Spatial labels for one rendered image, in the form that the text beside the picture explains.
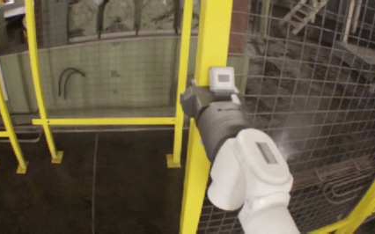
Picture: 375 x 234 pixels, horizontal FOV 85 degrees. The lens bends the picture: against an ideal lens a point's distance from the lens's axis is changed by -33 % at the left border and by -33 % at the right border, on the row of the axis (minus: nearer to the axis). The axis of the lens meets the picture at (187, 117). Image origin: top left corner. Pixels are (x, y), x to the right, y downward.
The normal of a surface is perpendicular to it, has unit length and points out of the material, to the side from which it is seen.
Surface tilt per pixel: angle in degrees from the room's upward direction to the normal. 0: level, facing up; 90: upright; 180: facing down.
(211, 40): 90
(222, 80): 60
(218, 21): 90
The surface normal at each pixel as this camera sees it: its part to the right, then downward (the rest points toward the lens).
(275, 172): 0.30, -0.81
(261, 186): 0.01, -0.12
